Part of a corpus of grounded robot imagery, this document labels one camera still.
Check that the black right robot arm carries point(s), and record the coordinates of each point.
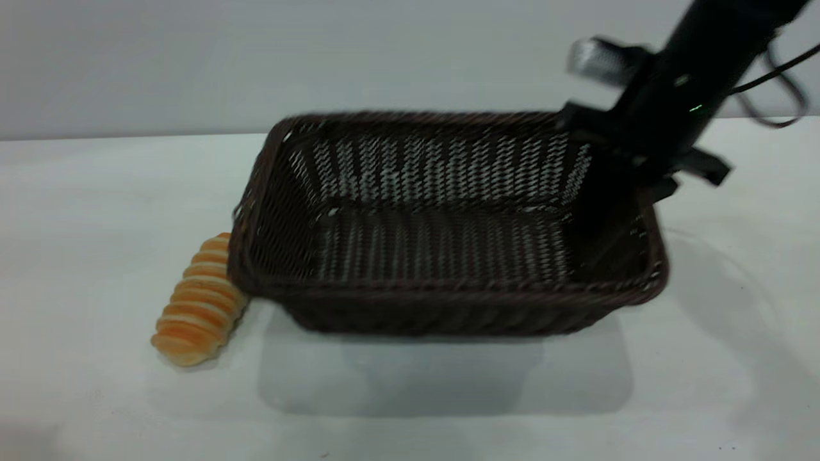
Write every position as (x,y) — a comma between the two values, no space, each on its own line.
(730,29)

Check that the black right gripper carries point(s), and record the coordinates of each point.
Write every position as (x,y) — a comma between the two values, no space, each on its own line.
(660,125)

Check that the black woven wicker basket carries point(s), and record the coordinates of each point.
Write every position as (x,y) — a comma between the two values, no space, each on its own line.
(442,250)

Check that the striped orange bread roll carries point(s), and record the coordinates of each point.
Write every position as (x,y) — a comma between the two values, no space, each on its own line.
(195,314)

